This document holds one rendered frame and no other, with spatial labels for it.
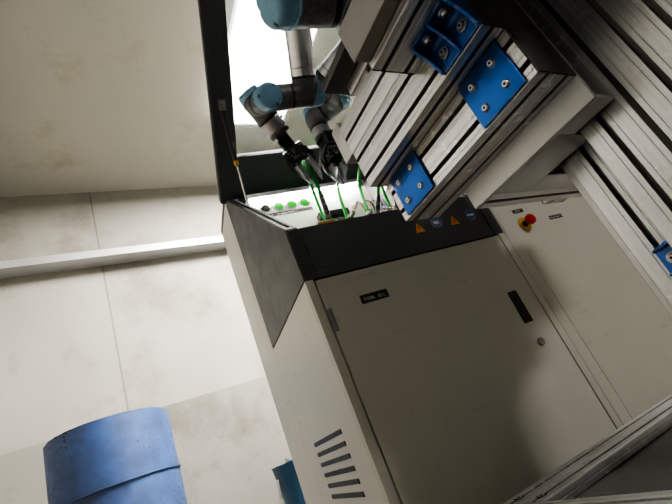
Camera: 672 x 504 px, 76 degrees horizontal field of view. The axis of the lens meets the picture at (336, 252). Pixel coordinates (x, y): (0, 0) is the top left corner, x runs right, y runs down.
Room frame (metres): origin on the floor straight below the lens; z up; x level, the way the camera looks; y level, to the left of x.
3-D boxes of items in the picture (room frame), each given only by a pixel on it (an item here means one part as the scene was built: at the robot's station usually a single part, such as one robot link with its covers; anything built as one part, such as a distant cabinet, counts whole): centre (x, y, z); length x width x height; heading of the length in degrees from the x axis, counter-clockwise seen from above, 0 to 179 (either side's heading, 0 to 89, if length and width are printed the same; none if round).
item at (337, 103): (1.30, -0.21, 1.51); 0.11 x 0.11 x 0.08; 64
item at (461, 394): (1.20, -0.21, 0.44); 0.65 x 0.02 x 0.68; 116
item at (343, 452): (1.46, -0.08, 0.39); 0.70 x 0.58 x 0.79; 116
